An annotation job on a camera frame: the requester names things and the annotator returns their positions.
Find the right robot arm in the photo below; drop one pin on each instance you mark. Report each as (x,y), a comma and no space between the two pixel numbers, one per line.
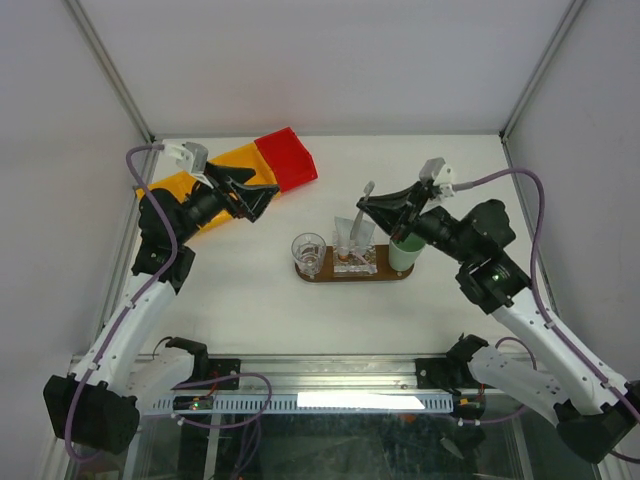
(591,406)

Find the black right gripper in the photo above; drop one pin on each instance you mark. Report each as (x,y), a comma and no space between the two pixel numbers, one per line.
(398,210)

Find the pale green cup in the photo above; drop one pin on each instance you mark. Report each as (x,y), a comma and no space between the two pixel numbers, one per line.
(403,254)

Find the red plastic bin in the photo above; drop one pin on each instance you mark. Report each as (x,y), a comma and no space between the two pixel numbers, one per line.
(287,157)

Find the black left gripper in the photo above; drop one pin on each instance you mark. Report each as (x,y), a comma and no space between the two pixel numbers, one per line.
(253,200)

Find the white toothpaste tube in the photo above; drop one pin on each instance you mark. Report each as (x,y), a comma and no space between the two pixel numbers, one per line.
(365,234)
(345,245)

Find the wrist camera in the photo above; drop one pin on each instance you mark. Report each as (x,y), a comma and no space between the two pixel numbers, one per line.
(438,178)
(190,157)

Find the yellow toothpaste bin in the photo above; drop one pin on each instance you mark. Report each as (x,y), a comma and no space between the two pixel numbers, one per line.
(215,222)

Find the clear plastic cup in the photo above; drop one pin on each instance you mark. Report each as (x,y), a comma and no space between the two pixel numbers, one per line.
(308,250)

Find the white slotted cable duct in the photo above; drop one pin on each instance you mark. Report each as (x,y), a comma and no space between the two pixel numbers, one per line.
(305,402)

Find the empty yellow bin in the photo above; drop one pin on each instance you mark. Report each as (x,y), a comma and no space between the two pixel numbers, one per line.
(178,186)

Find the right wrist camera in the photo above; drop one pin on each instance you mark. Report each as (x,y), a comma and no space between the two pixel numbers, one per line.
(438,178)

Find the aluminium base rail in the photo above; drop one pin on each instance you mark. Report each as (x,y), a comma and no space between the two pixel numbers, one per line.
(320,372)

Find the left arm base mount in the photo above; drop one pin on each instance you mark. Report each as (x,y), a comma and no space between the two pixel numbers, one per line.
(205,366)

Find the aluminium frame post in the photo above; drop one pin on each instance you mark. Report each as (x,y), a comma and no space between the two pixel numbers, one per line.
(551,49)
(106,64)

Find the right aluminium frame post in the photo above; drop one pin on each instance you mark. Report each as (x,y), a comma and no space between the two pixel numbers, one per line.
(551,49)

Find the oval wooden tray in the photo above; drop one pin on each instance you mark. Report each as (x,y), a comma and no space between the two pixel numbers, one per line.
(385,272)

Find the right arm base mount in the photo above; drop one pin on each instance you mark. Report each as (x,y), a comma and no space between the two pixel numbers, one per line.
(450,372)

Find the left aluminium frame post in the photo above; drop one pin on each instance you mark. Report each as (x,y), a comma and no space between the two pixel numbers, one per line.
(106,64)

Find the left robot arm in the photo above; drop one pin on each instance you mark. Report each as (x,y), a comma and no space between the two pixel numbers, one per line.
(99,403)

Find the clear compartment organizer box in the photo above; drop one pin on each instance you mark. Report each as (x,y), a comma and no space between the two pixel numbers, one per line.
(353,267)

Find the yellow toothbrush bin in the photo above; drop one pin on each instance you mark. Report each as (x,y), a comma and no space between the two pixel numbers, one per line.
(248,156)

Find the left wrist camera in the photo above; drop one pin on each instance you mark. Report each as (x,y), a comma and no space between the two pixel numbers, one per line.
(190,157)

